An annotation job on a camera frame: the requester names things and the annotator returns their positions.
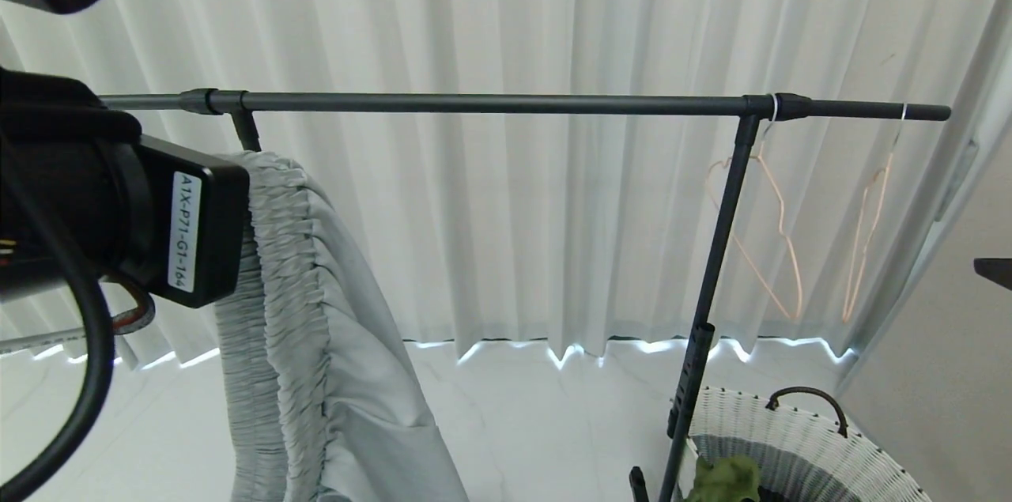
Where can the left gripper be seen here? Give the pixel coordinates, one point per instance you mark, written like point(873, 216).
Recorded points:
point(221, 233)

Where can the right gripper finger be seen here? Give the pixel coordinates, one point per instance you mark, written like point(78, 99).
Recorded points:
point(998, 269)

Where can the pink clothes hanger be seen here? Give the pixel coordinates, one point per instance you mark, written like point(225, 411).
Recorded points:
point(800, 292)
point(847, 304)

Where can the pale grey shorts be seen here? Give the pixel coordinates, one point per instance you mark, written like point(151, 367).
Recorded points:
point(356, 375)

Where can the white laundry basket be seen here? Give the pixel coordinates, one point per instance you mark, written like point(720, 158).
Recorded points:
point(870, 478)

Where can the black clothes rack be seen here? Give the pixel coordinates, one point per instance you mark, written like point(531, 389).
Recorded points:
point(490, 103)

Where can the white curtain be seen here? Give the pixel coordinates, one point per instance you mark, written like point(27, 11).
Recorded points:
point(514, 233)

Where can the green garment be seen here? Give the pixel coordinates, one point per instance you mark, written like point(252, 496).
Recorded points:
point(723, 480)

